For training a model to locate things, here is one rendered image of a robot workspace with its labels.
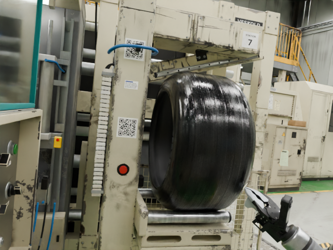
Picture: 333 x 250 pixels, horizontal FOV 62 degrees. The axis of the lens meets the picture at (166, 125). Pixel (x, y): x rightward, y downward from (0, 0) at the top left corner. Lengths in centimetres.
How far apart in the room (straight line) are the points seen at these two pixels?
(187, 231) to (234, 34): 96
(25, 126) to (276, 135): 490
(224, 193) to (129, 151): 38
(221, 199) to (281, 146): 454
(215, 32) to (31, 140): 101
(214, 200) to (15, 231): 63
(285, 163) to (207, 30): 449
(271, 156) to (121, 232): 448
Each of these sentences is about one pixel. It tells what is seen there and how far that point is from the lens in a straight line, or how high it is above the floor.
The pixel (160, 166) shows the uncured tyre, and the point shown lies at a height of 102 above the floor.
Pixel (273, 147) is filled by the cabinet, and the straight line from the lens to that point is 541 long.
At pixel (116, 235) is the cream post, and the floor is 80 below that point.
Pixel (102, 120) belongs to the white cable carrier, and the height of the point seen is 124.
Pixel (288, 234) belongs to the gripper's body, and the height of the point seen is 92.
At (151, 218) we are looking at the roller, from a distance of 107.
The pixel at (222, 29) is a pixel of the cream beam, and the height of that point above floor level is 173.
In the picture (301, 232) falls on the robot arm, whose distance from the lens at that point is 111.
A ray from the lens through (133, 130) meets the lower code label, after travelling 106.
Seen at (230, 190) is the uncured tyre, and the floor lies 104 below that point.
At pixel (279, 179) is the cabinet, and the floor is 23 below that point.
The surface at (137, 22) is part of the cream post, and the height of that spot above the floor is 161.
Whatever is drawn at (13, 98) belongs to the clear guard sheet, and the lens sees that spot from 64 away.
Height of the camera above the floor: 130
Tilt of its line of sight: 3 degrees down
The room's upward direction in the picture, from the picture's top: 6 degrees clockwise
